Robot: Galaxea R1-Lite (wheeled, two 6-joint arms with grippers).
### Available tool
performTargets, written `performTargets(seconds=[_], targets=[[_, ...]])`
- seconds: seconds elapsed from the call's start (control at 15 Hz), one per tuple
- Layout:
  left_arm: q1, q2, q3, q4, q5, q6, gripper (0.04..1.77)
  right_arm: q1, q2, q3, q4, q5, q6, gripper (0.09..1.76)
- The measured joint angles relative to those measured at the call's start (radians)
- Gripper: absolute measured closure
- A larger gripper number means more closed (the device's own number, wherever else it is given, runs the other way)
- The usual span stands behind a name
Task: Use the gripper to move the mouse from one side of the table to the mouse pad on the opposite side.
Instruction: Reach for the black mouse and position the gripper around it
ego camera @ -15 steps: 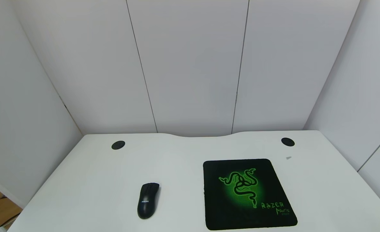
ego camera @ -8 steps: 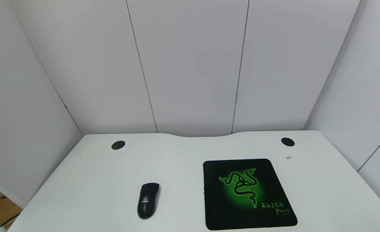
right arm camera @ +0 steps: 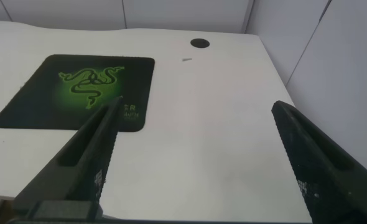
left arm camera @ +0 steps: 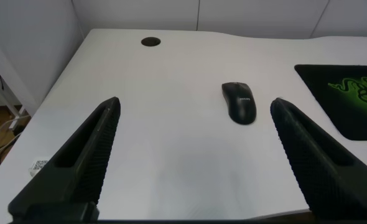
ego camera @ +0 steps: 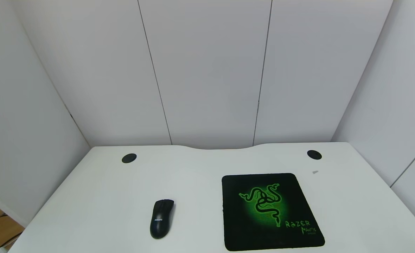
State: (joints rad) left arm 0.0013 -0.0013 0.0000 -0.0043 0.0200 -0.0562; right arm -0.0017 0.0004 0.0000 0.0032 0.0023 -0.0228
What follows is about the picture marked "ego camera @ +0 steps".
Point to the black green snake-logo mouse pad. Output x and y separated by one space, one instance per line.
263 228

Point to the black computer mouse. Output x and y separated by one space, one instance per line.
161 219

